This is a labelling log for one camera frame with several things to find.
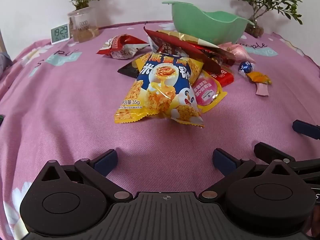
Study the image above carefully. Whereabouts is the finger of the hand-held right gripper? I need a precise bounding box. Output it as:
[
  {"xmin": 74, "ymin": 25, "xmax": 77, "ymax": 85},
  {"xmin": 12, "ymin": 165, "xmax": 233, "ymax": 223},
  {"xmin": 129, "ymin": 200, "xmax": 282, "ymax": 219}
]
[
  {"xmin": 292, "ymin": 119, "xmax": 320, "ymax": 140},
  {"xmin": 254, "ymin": 142, "xmax": 320, "ymax": 179}
]

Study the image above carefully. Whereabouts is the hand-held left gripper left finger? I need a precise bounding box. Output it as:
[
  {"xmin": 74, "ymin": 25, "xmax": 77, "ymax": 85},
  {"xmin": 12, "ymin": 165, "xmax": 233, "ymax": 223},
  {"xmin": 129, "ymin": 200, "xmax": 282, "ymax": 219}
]
[{"xmin": 32, "ymin": 149, "xmax": 133, "ymax": 203}]

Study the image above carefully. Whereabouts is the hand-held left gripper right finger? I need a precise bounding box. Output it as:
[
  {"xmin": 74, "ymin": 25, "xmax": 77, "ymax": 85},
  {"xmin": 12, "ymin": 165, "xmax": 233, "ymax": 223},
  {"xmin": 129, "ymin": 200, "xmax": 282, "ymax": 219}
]
[{"xmin": 199, "ymin": 148, "xmax": 300, "ymax": 202}]

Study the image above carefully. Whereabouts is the small pink candy wrapper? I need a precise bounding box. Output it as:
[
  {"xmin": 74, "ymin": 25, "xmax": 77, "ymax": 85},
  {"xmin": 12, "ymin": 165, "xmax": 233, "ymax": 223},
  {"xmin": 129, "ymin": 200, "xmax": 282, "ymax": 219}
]
[{"xmin": 255, "ymin": 82, "xmax": 270, "ymax": 97}]

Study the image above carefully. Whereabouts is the orange candy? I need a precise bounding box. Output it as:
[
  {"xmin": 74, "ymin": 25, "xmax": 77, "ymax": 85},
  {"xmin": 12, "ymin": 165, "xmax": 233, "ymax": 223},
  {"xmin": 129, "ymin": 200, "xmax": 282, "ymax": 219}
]
[{"xmin": 246, "ymin": 71, "xmax": 272, "ymax": 85}]

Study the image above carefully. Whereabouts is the pink round label packet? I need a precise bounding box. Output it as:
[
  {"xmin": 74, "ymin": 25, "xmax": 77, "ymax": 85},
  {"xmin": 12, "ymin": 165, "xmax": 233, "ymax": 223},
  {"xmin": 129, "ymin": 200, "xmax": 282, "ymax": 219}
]
[{"xmin": 191, "ymin": 70, "xmax": 228, "ymax": 113}]

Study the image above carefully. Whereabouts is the blue candy ball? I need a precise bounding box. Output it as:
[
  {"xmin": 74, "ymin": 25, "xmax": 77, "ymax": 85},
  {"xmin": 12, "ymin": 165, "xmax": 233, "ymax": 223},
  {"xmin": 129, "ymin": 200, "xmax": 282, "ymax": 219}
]
[{"xmin": 238, "ymin": 60, "xmax": 255, "ymax": 75}]

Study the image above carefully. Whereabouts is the red snack bar packet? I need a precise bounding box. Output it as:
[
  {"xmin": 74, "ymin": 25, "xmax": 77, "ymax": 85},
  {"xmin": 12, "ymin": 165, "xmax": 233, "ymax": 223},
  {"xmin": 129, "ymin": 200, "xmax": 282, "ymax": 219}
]
[{"xmin": 207, "ymin": 65, "xmax": 235, "ymax": 88}]

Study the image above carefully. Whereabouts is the yellow snack packet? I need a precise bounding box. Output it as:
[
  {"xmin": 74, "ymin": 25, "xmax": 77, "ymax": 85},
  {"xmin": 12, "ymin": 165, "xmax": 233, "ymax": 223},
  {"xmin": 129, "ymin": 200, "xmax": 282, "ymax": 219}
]
[{"xmin": 114, "ymin": 52, "xmax": 205, "ymax": 128}]

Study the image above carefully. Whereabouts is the pale pink packet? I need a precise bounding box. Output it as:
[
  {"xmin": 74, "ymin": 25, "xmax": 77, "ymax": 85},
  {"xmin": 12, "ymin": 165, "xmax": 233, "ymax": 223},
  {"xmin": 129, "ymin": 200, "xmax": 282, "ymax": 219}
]
[{"xmin": 217, "ymin": 42, "xmax": 256, "ymax": 64}]

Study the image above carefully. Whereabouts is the long red packet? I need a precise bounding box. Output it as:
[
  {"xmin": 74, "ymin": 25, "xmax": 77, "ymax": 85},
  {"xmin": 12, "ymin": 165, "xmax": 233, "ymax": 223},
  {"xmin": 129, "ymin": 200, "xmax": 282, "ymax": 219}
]
[{"xmin": 144, "ymin": 26, "xmax": 237, "ymax": 74}]

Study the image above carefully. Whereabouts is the long gold white packet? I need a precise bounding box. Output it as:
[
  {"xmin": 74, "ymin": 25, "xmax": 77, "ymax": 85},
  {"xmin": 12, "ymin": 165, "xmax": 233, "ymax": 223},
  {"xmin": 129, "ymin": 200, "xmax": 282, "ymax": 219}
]
[{"xmin": 156, "ymin": 29, "xmax": 208, "ymax": 44}]

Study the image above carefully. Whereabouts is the green plastic bowl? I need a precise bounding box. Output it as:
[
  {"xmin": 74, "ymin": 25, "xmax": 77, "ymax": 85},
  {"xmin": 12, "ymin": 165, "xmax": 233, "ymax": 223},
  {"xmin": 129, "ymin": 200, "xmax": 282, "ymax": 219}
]
[{"xmin": 162, "ymin": 1, "xmax": 255, "ymax": 45}]

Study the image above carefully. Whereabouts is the pink printed tablecloth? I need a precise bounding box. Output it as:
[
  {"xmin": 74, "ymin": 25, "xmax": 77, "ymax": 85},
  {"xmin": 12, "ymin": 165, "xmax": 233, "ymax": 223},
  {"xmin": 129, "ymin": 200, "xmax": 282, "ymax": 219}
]
[{"xmin": 0, "ymin": 20, "xmax": 320, "ymax": 240}]

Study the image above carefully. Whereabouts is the black gold packet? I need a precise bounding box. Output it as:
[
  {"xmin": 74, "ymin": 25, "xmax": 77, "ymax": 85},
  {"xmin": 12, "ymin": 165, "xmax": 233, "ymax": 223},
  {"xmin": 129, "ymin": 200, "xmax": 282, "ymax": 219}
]
[{"xmin": 117, "ymin": 59, "xmax": 140, "ymax": 78}]

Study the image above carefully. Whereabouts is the red white crumpled packet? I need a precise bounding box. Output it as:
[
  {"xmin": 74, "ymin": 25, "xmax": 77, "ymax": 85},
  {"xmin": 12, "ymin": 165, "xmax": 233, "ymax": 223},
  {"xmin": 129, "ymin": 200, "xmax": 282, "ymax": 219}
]
[{"xmin": 96, "ymin": 35, "xmax": 150, "ymax": 60}]

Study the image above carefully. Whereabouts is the plant in glass vase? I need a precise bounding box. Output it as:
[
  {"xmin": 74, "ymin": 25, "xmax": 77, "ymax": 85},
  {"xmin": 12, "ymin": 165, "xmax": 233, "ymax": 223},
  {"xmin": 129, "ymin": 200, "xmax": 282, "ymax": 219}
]
[{"xmin": 232, "ymin": 0, "xmax": 304, "ymax": 38}]

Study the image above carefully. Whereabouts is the white digital clock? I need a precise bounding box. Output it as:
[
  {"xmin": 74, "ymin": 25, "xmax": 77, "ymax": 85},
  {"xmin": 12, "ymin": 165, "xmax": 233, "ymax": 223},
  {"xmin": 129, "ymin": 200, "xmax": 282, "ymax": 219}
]
[{"xmin": 51, "ymin": 24, "xmax": 70, "ymax": 45}]

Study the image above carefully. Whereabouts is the plant in clear cup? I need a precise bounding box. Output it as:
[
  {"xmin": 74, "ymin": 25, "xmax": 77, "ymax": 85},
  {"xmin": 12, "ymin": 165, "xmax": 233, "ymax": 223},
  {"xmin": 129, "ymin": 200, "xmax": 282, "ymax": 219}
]
[{"xmin": 57, "ymin": 0, "xmax": 105, "ymax": 43}]

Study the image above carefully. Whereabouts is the grey cloth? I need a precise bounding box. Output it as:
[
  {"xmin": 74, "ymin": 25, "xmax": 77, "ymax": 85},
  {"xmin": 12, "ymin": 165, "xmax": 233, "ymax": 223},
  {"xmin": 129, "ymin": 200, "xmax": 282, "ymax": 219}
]
[{"xmin": 0, "ymin": 51, "xmax": 12, "ymax": 80}]

